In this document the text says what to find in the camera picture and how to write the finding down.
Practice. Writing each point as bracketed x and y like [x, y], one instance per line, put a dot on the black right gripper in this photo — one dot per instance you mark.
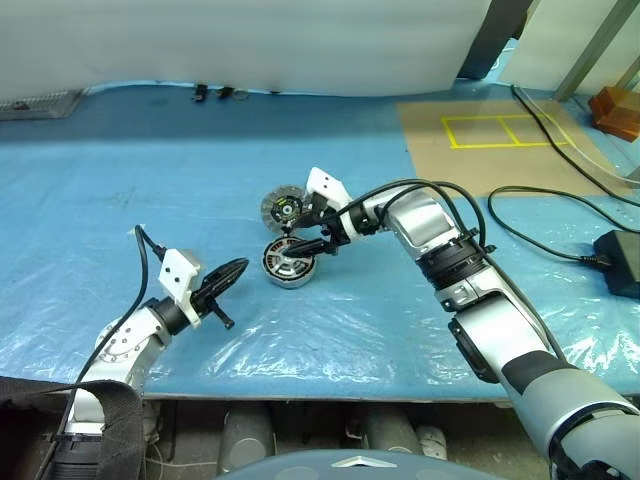
[330, 232]

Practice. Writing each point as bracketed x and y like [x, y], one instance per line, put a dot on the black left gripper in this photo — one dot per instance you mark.
[205, 302]

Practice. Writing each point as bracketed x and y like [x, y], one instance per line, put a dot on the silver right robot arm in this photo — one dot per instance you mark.
[430, 220]

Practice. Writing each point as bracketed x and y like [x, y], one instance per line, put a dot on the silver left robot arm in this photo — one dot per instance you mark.
[125, 345]

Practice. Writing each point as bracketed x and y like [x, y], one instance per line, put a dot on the round motor housing copper windings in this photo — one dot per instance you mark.
[290, 284]

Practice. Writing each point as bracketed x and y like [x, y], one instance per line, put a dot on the small beige tape piece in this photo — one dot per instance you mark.
[132, 231]

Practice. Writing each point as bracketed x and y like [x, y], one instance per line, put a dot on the blue plastic table cover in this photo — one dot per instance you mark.
[150, 175]

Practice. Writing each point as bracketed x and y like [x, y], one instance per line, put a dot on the brown cardboard sheet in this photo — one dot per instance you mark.
[450, 165]

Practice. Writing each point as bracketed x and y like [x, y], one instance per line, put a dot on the small black clip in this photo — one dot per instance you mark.
[225, 92]
[200, 93]

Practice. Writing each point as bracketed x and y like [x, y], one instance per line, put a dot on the large grey cylinder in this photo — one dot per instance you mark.
[246, 442]

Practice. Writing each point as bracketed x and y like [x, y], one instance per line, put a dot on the large white foam sheet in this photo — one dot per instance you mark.
[250, 40]

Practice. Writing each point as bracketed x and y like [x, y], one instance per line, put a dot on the yellow tape rectangle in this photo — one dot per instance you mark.
[500, 145]

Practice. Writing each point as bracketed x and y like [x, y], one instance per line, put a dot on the grey robot torso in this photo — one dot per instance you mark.
[350, 467]

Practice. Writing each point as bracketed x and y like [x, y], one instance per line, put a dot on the small white cylinder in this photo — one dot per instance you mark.
[431, 441]

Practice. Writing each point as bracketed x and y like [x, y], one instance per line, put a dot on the grey mesh tray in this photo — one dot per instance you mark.
[35, 105]

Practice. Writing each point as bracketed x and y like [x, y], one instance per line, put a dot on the clear plastic tube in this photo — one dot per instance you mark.
[597, 162]

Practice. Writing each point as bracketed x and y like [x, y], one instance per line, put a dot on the white panel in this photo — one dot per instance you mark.
[542, 50]

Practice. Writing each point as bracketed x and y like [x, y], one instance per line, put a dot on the black power adapter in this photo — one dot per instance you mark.
[622, 257]

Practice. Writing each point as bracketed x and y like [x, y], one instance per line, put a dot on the orange box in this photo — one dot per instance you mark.
[615, 110]

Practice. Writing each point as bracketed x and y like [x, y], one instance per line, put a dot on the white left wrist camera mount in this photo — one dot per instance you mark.
[175, 272]

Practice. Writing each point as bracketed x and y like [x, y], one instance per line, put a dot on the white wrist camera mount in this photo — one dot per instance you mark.
[325, 182]
[175, 272]

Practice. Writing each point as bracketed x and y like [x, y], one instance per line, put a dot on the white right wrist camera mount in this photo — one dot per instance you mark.
[325, 182]

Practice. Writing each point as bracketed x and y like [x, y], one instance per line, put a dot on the dark post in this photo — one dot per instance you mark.
[489, 45]

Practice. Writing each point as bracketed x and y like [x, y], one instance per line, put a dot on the aluminium profile post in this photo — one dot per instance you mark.
[592, 50]

